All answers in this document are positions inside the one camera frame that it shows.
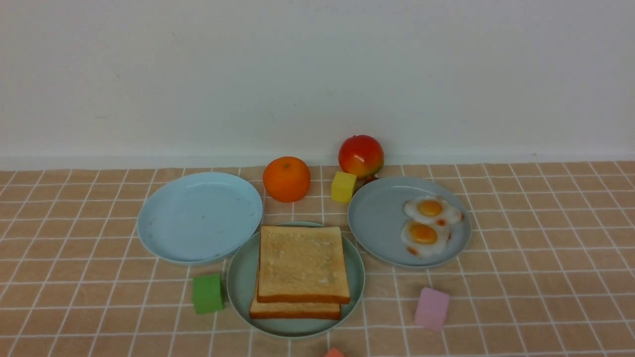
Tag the toast slice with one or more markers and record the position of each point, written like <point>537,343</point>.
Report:
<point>301,265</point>
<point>293,310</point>

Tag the fried egg back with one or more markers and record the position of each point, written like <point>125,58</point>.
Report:
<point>433,211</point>

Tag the light blue left plate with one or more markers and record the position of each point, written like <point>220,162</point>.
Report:
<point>200,219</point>

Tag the red-orange cube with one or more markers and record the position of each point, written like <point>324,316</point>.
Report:
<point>334,352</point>

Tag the green cube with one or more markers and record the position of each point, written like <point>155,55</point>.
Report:
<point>207,294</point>

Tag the red apple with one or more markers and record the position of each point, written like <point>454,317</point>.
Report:
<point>361,156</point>

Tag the fried egg front right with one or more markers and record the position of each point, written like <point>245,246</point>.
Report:
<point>424,241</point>

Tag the teal centre plate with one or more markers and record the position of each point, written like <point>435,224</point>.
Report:
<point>241,280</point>

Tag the fried egg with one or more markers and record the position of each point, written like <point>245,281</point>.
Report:
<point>433,211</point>
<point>424,241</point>

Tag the yellow cube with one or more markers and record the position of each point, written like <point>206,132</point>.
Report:
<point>343,187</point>

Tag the checked orange tablecloth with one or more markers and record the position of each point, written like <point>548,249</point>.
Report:
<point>549,272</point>

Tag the grey-blue right plate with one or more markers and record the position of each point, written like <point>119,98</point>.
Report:
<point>376,216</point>

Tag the pink cube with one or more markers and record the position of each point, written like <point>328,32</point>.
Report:
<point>432,309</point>

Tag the orange fruit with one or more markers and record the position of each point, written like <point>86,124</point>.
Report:
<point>287,179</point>

